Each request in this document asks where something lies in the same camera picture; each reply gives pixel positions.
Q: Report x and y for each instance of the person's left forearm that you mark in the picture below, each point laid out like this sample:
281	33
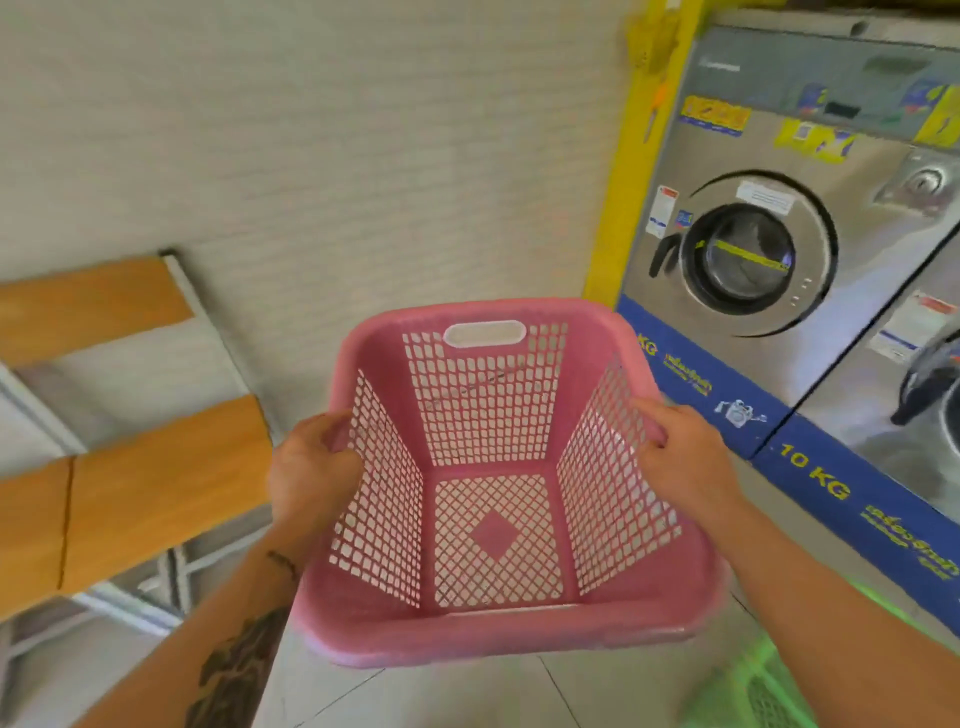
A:
202	637

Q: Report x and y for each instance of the wooden slat bench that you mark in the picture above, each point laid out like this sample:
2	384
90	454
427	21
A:
97	457

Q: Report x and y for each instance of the person's right thumb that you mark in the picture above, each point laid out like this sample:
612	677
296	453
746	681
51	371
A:
654	417

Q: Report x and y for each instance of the pink plastic laundry basket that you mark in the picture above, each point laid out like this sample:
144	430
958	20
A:
495	517

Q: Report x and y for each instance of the green plastic laundry basket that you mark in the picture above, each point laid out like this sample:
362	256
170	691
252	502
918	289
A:
757	686

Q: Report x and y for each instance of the yellow metal post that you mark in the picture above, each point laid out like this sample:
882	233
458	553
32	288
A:
637	150

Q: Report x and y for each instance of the person's left thumb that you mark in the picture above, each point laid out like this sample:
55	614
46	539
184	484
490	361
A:
324	427

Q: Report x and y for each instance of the steel front-load washing machine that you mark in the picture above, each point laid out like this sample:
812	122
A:
892	442
780	225

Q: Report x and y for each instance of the person's right hand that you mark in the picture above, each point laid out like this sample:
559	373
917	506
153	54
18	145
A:
686	465

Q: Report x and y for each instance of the person's right forearm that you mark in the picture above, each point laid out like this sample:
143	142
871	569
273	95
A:
832	622

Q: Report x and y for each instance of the person's left hand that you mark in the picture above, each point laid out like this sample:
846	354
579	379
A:
307	480

